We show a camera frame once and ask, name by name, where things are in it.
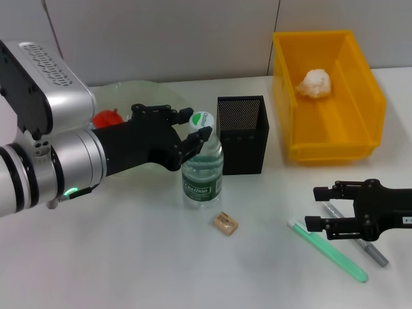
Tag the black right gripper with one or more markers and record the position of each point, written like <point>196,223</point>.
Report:
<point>386,209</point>

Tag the black mesh pen holder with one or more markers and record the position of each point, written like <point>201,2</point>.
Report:
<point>241,135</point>

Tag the pale green glass fruit plate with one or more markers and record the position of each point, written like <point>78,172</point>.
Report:
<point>151,93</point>

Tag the small tan eraser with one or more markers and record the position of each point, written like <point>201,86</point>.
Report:
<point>226,223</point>

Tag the white paper ball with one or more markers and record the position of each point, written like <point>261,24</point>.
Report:
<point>315,83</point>

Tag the grey glitter pen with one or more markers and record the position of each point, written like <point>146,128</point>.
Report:
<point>376,254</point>

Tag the orange fruit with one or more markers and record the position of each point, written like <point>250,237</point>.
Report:
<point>106,119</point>

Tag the clear bottle with green label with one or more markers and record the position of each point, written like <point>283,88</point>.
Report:
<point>202,180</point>

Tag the mint green pen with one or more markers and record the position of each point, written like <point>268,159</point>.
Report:
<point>338,257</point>

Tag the yellow plastic bin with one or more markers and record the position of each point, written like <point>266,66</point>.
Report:
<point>325,128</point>

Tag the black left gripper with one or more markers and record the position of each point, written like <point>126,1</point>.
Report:
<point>138,141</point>

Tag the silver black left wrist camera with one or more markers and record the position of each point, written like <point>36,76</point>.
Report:
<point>38,90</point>

